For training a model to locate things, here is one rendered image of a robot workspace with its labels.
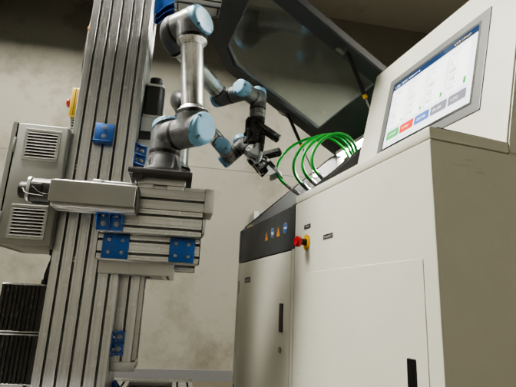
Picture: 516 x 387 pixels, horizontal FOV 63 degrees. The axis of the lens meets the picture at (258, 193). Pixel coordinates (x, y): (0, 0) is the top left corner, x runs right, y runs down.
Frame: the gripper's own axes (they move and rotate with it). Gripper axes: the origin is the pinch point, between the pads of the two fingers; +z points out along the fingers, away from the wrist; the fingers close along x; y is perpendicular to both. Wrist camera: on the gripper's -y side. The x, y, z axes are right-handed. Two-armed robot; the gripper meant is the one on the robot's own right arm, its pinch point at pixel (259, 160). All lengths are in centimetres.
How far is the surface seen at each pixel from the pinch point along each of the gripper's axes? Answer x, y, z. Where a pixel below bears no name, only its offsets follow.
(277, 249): 18.1, -3.1, 41.6
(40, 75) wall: -200, 135, -119
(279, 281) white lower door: 22, -3, 54
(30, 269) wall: -197, 116, 44
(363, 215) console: 79, -3, 39
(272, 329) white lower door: 15, -3, 72
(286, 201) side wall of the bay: -31.6, -26.7, 8.7
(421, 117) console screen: 72, -30, 3
